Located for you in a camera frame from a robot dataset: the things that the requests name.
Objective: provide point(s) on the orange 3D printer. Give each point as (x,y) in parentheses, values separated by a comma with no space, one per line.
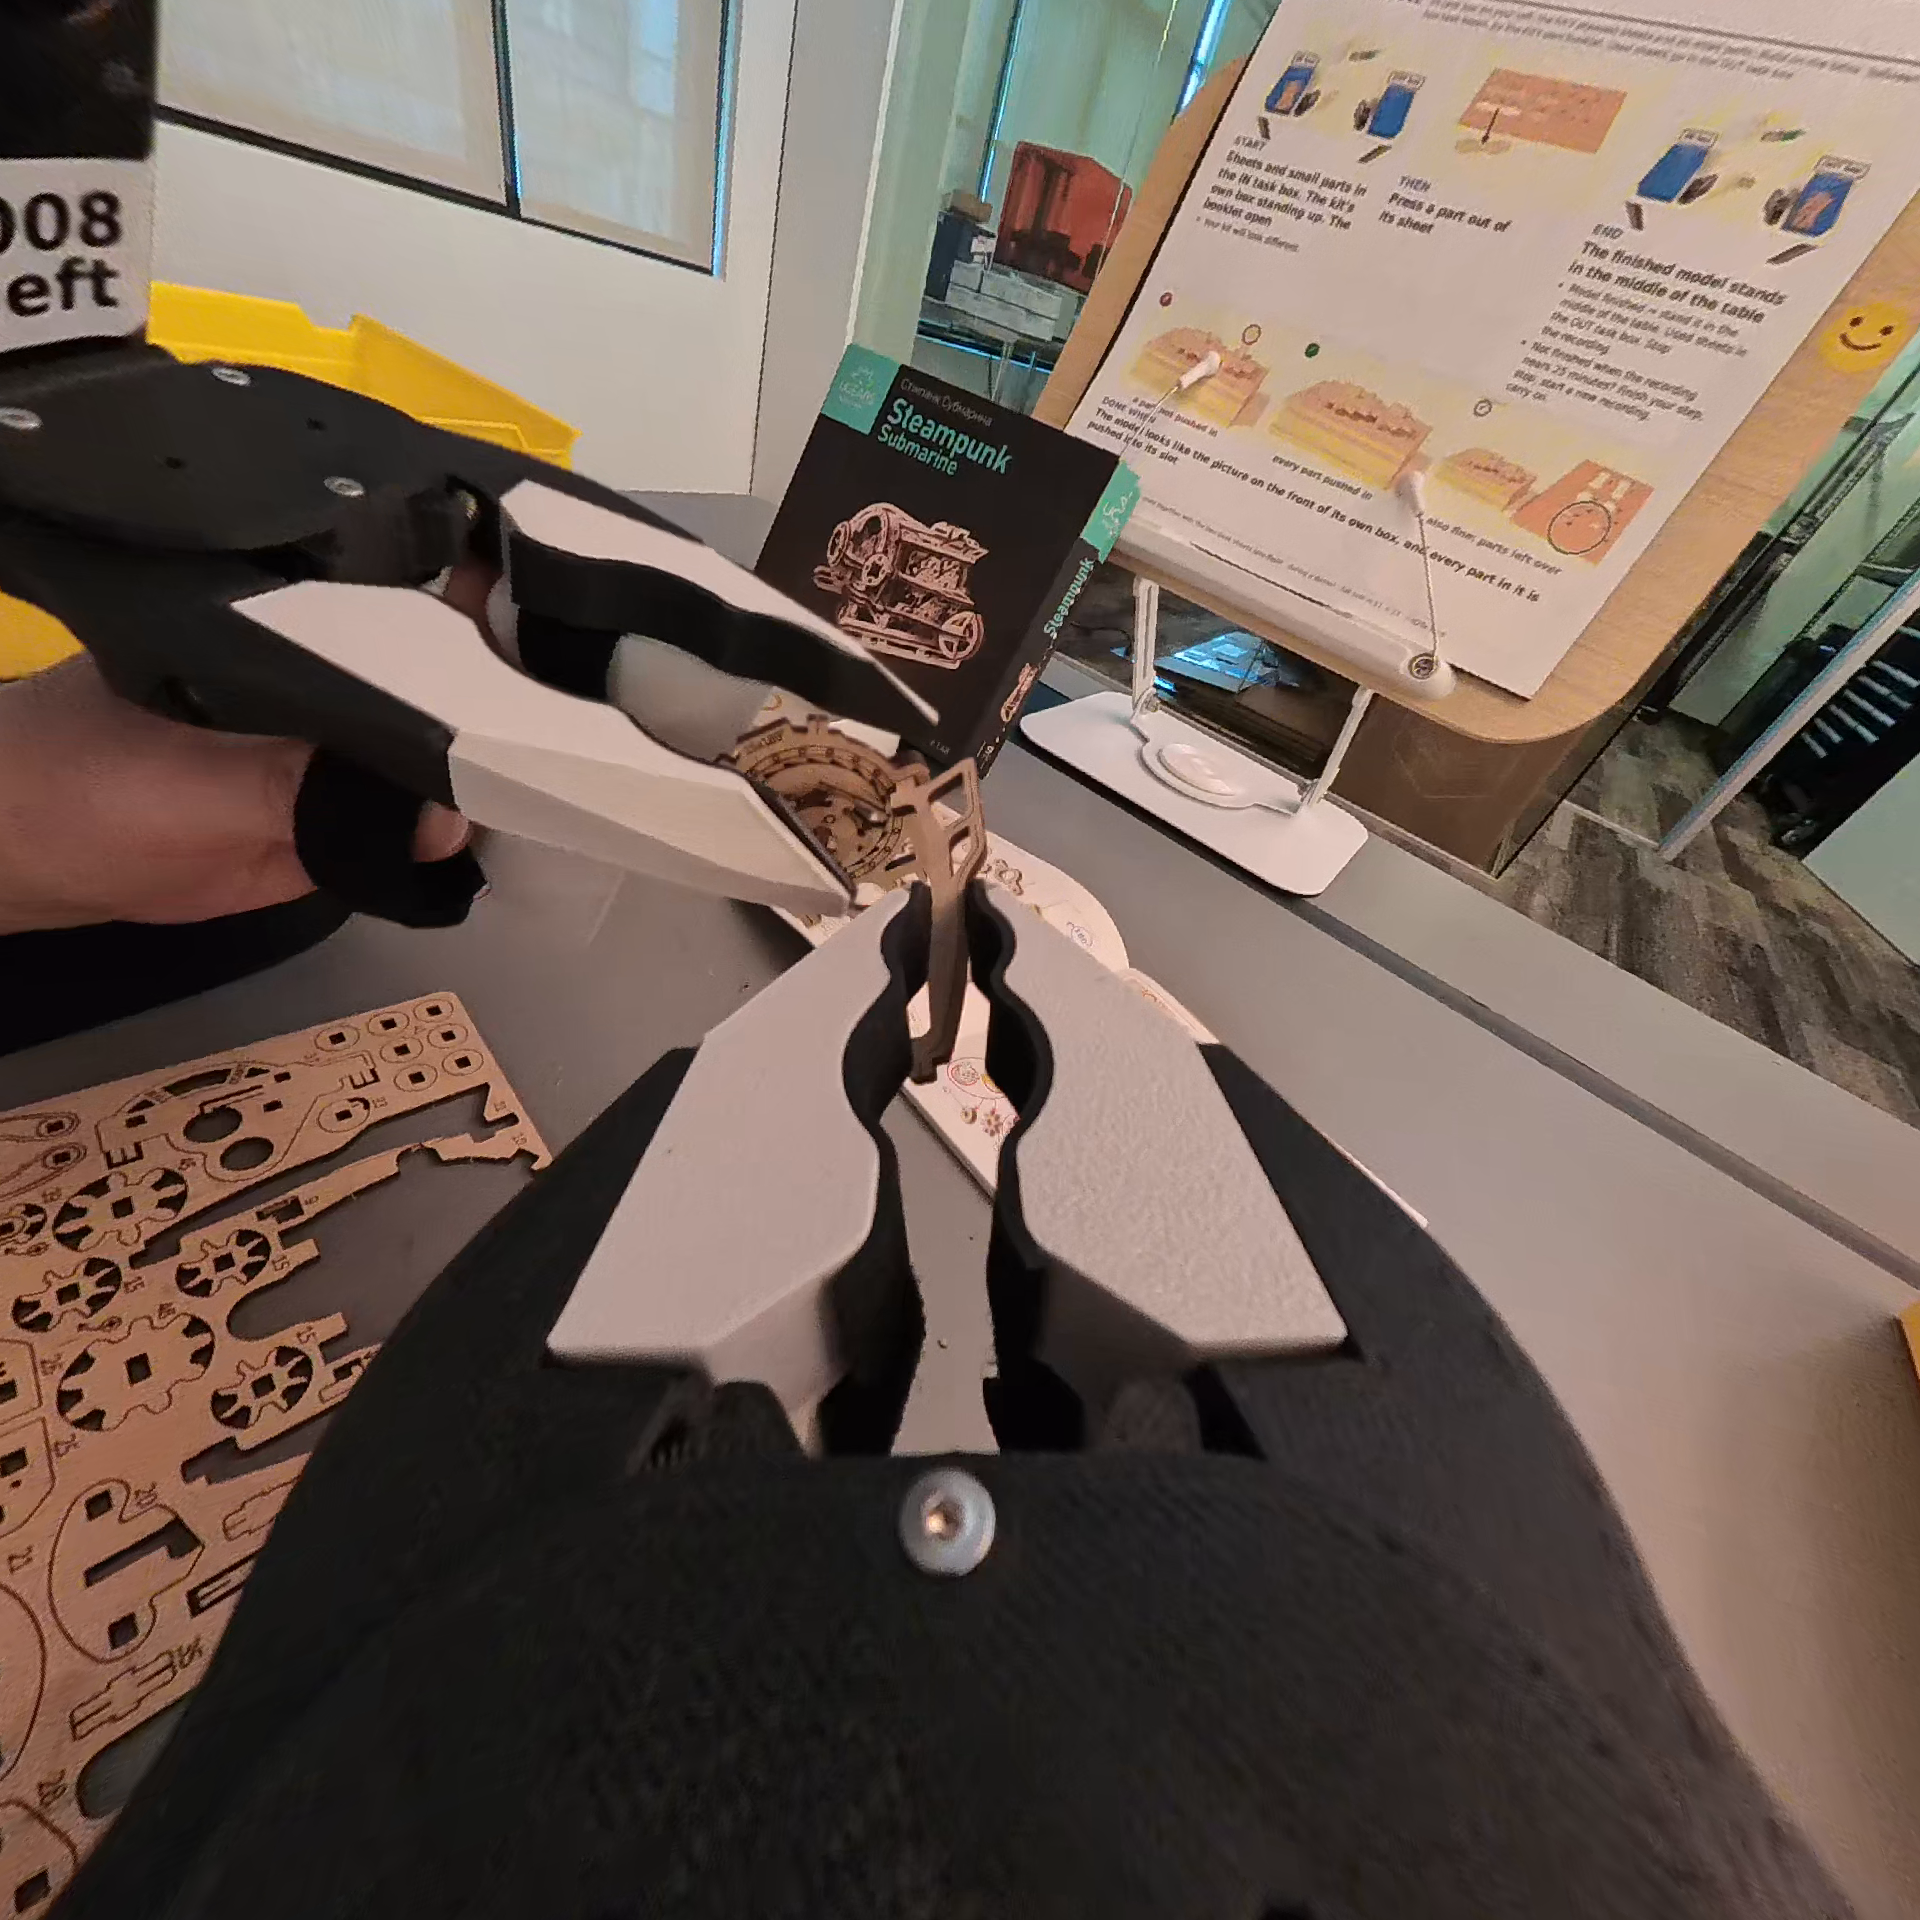
(1066,212)

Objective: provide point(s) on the assembly instruction booklet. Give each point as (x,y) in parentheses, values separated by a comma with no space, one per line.
(1059,901)

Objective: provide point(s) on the black model kit box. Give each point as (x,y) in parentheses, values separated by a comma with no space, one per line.
(901,510)

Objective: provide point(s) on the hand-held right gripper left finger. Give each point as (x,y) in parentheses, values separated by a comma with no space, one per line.
(721,1185)

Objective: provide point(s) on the round wooden model assembly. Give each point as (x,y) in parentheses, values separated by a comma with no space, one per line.
(819,802)

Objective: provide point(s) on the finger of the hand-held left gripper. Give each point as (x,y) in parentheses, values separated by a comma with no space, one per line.
(600,773)
(630,540)

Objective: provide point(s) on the white tablet stand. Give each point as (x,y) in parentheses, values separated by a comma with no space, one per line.
(1200,810)

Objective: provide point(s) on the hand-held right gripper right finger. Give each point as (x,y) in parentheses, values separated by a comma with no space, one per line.
(1155,1185)

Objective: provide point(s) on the window with white frame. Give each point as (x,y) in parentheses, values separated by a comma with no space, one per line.
(600,106)

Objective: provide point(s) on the illustrated instruction poster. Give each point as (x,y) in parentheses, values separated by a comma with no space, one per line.
(1501,375)

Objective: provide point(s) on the person's left hand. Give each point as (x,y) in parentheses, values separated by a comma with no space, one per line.
(149,839)

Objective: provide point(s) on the yellow smiley sticker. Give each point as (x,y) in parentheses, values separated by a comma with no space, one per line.
(1869,338)

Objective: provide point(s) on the yellow plastic bin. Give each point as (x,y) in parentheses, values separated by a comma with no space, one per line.
(376,368)

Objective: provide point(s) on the wooden laser-cut parts sheet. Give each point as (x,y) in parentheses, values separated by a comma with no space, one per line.
(149,1276)

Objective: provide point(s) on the instruction poster on stand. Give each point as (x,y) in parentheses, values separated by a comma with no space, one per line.
(1681,662)

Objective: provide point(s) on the curved wooden model part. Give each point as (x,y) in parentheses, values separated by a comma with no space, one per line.
(942,916)

